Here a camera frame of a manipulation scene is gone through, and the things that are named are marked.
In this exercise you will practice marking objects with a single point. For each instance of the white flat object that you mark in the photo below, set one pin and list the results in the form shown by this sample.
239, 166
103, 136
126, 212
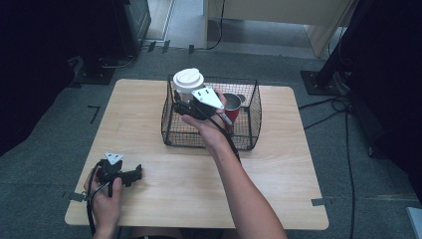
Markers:
416, 222

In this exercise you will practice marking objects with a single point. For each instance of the person's left hand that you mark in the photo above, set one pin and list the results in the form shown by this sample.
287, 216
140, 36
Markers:
106, 209

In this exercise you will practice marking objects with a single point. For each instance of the black angled floor tape mark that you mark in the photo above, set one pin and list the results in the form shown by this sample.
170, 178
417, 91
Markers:
95, 113

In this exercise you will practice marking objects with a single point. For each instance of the white paper cup with lid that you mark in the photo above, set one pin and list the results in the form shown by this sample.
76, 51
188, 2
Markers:
188, 80

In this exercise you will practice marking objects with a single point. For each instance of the black cabinet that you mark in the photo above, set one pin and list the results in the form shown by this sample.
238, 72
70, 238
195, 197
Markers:
136, 23

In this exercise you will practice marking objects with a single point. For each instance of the black stand base plate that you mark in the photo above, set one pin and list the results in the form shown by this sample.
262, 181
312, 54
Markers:
96, 74

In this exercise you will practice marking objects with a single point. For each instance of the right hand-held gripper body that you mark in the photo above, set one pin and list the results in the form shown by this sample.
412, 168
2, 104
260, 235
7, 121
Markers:
207, 98

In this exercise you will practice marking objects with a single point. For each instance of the light wooden cabinet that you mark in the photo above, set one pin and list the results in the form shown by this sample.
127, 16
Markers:
282, 11

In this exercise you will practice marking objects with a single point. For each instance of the grey tape strip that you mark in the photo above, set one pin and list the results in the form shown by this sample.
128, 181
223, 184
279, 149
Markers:
76, 196
320, 201

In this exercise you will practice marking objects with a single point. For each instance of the black floor tape strip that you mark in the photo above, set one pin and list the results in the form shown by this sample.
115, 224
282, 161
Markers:
151, 46
191, 49
166, 46

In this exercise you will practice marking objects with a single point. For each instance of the black metal stand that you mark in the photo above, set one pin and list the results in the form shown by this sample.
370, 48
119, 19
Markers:
326, 78

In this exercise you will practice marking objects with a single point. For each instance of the black curtain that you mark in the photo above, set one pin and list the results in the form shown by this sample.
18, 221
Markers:
391, 83
40, 66

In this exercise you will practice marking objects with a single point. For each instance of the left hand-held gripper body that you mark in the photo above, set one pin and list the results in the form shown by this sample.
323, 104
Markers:
109, 171

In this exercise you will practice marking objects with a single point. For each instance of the person's right hand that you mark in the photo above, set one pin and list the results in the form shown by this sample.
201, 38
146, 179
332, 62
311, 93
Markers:
212, 134

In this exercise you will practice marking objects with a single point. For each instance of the red cup with metal inside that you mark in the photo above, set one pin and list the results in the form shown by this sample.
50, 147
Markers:
232, 111

